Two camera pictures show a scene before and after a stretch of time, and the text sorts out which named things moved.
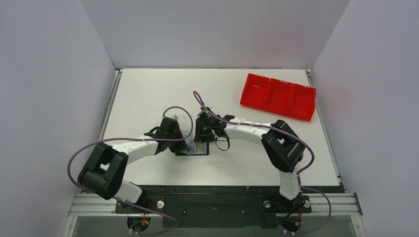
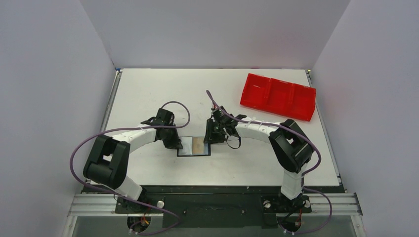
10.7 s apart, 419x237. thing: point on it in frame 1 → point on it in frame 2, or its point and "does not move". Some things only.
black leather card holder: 196,148 does not move
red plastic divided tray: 279,97 does not move
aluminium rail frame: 341,203 does not move
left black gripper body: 176,146 → 171,139
